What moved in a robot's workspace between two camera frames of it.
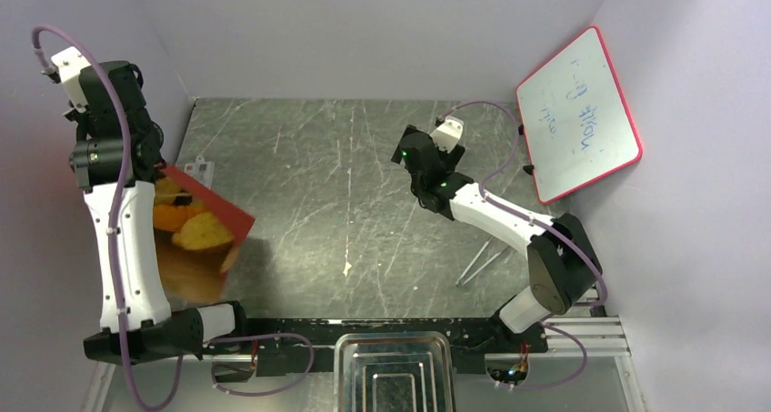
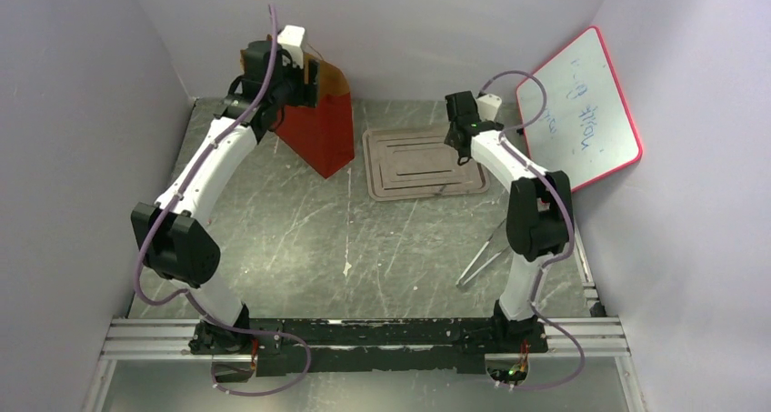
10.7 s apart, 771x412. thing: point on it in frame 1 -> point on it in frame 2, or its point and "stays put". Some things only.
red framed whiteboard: x=577 y=118 stays put
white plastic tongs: x=482 y=267 stays put
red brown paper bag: x=191 y=276 -> x=322 y=137
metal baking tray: x=394 y=371 -> x=418 y=163
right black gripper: x=407 y=142 -> x=459 y=142
